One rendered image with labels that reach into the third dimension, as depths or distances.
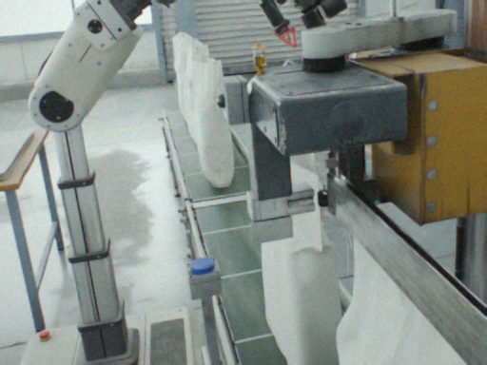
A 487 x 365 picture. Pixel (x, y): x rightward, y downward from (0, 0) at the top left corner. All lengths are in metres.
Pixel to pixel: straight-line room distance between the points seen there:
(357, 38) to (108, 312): 1.31
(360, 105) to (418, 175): 0.23
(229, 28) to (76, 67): 7.16
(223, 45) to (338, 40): 7.65
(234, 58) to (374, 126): 7.86
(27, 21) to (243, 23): 3.12
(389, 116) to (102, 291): 1.30
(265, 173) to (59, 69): 0.74
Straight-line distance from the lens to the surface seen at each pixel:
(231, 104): 1.11
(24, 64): 8.85
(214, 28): 8.69
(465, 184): 1.18
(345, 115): 0.94
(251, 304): 2.10
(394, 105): 0.98
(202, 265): 1.41
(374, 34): 1.19
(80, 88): 1.68
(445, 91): 1.10
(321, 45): 1.10
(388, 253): 0.97
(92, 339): 2.09
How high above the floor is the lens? 1.54
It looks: 16 degrees down
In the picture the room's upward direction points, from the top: 4 degrees counter-clockwise
